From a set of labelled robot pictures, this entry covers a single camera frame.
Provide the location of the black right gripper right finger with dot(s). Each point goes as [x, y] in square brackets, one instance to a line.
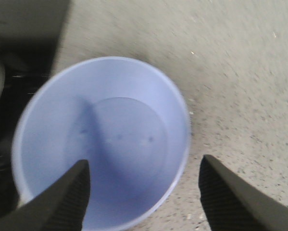
[231, 204]

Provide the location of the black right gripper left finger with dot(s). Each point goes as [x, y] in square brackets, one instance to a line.
[61, 207]

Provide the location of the light blue ribbed bowl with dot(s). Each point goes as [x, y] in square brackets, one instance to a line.
[126, 117]

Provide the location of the black glass gas stove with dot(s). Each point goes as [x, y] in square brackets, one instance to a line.
[29, 36]

